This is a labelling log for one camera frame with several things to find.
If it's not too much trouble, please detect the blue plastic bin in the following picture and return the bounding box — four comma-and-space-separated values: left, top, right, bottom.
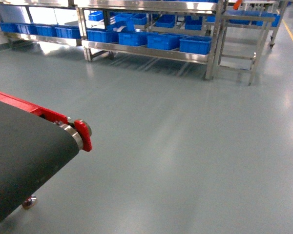
86, 29, 119, 43
119, 32, 158, 46
147, 34, 186, 50
180, 36, 212, 55

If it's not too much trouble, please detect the stainless steel flow rack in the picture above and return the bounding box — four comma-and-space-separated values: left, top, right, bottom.
75, 0, 224, 79

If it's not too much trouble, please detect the small stainless steel table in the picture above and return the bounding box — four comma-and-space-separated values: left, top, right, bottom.
212, 12, 270, 85

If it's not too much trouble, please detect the dark conveyor belt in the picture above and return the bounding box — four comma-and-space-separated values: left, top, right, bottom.
0, 101, 80, 222

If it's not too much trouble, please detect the left stainless steel rack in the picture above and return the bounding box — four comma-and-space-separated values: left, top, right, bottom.
0, 0, 82, 47

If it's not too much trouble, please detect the rear stainless steel cart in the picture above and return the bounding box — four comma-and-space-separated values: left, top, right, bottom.
225, 0, 290, 49

